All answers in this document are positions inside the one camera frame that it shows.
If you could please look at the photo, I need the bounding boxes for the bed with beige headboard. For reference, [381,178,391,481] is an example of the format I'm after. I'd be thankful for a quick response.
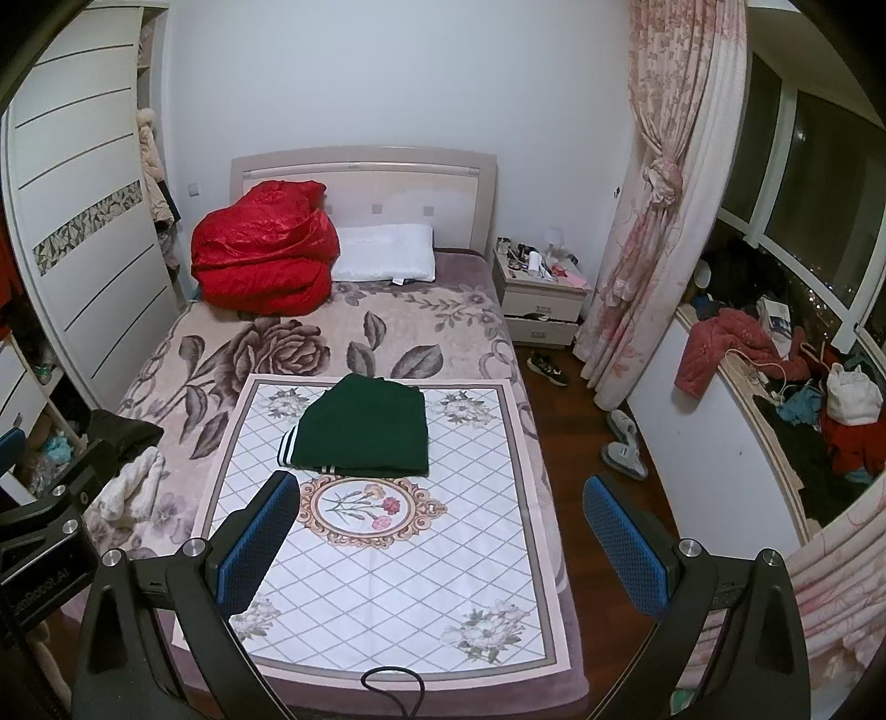
[230,145,499,251]

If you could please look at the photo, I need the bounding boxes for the white and blue box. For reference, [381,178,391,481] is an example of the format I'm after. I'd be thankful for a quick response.
[756,296,794,343]

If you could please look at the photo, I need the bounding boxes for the white pillow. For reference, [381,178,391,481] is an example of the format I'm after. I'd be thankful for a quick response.
[332,223,437,285]

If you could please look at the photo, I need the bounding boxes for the blue cloth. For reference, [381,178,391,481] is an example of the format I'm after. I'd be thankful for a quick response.
[776,386,826,425]

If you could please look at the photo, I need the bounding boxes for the white slippers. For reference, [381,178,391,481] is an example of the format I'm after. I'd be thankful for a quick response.
[601,410,650,481]

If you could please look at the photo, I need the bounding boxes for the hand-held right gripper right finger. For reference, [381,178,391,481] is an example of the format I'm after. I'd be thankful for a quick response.
[554,475,811,720]

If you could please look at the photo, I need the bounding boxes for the large window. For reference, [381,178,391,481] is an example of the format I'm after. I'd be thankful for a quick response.
[716,42,886,361]

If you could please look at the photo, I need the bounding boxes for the white diamond-pattern floral mat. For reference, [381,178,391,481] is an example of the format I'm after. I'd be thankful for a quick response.
[173,374,572,683]

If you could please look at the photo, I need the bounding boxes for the black cloth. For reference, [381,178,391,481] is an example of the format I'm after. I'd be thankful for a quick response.
[754,398,868,528]

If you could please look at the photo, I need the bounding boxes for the white cable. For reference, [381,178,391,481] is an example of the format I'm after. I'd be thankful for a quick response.
[727,346,797,409]

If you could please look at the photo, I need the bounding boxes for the white wardrobe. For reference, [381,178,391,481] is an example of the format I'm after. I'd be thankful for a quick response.
[0,7,182,517]

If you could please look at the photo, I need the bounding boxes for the white crumpled cloth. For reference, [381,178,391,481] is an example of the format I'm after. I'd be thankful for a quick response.
[90,446,166,523]

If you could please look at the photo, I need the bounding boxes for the beige hanging clothes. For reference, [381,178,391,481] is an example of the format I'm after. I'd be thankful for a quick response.
[135,107,178,271]

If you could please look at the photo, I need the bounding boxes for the black garment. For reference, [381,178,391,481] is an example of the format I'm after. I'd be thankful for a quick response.
[86,408,165,464]

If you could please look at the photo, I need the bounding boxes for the dark green striped-cuff garment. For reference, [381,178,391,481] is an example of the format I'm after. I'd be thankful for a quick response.
[278,374,431,479]

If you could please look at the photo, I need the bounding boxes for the white bag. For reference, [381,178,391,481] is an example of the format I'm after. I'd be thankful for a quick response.
[822,363,884,426]

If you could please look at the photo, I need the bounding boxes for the pink-red padded jacket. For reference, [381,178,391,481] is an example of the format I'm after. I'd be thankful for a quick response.
[677,309,828,400]

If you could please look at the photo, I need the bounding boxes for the red quilt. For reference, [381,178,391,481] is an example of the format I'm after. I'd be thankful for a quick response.
[190,180,340,318]

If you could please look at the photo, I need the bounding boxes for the black cable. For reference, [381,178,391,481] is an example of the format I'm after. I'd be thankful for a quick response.
[360,666,427,720]

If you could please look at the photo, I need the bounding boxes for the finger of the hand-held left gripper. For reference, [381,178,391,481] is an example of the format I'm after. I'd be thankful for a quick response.
[0,427,27,480]
[28,441,120,512]

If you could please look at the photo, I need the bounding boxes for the pink floral tied curtain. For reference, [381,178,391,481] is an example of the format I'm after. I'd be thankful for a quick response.
[574,0,753,414]

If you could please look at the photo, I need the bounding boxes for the bed with floral blanket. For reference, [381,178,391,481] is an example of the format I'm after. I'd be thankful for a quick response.
[93,249,591,720]

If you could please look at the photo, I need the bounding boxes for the red cloth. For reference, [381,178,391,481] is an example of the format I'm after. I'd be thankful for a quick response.
[823,415,886,480]

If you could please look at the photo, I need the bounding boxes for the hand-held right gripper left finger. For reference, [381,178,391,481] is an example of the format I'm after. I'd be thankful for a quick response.
[69,471,326,720]

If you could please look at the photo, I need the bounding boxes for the black sneaker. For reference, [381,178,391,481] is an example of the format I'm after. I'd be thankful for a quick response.
[527,353,569,387]

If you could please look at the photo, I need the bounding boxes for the black bag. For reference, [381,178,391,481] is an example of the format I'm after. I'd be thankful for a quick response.
[706,239,787,312]

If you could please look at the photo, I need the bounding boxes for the beige nightstand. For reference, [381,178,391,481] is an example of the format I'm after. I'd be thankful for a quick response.
[493,250,591,348]

